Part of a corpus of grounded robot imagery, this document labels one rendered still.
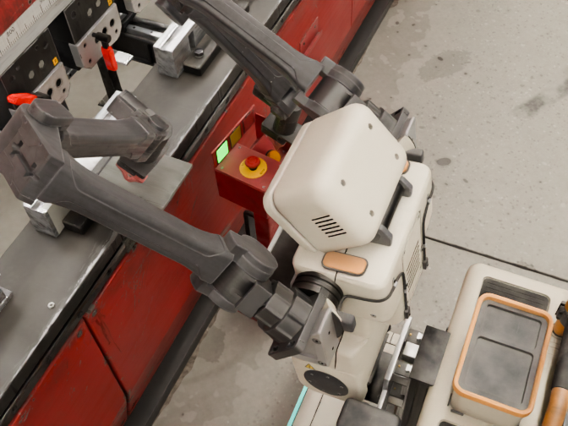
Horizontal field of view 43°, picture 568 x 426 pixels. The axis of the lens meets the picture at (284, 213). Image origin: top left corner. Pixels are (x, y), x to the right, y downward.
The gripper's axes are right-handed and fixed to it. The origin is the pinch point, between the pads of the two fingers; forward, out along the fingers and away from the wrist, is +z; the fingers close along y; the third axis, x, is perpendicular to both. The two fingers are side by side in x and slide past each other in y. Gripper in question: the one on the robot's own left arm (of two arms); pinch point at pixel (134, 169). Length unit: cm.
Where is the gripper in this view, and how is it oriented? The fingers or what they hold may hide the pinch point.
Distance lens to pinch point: 161.0
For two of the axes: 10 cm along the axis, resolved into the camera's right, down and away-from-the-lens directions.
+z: -4.0, 3.6, 8.4
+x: 8.0, 5.8, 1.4
